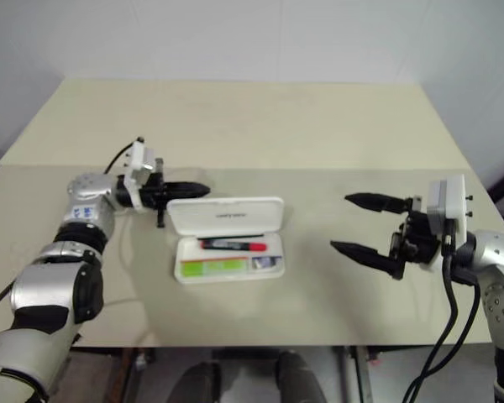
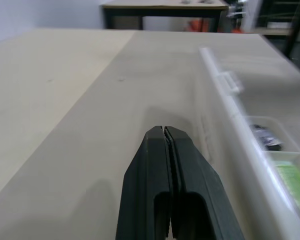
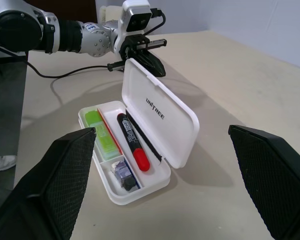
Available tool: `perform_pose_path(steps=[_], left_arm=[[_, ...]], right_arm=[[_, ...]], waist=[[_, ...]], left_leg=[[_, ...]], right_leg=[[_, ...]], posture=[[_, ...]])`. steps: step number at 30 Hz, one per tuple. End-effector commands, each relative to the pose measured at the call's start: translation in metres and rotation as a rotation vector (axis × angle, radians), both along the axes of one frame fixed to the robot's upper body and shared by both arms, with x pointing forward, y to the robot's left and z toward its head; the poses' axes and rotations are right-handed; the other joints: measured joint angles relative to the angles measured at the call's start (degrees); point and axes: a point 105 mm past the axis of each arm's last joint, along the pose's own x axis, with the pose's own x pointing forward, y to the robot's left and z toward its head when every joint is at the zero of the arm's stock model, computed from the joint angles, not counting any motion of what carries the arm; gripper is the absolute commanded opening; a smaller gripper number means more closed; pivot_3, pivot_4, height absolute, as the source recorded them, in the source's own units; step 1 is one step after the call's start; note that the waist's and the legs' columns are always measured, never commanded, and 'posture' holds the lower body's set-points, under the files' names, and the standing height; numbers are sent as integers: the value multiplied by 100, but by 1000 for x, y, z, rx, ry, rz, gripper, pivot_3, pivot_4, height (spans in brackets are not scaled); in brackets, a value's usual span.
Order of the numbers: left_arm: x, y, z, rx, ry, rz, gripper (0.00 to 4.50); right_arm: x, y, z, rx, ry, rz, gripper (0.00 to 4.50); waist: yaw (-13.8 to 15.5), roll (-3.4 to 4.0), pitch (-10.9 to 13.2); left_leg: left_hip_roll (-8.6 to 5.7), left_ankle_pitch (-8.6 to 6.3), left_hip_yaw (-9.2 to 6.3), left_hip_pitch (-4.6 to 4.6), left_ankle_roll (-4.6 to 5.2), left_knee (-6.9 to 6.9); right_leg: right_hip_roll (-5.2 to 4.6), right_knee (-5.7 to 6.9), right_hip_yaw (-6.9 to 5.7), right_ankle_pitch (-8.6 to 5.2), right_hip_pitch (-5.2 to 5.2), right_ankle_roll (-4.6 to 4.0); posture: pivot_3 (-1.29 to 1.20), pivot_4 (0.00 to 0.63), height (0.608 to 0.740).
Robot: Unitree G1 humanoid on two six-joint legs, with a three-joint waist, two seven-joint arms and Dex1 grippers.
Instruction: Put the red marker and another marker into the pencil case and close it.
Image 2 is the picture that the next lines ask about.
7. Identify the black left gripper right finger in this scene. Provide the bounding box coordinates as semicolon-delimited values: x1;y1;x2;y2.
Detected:
164;125;244;240

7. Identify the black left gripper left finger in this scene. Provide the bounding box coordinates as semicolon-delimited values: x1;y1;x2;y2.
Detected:
116;125;175;240

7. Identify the small grey tape roll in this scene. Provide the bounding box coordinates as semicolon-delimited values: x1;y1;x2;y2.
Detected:
249;123;285;153

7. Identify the green glue stick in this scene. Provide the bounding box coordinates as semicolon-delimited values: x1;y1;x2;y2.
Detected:
274;161;300;222

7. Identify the white plastic pencil case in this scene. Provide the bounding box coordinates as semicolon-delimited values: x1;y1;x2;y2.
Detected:
197;46;300;240

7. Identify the orange object under table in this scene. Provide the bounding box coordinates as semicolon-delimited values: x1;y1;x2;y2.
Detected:
187;19;209;33

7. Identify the black metal shelf rack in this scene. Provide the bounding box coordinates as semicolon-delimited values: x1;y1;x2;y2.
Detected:
284;0;300;59

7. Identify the beige table with black frame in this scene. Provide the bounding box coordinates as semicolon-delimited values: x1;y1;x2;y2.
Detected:
100;0;230;33

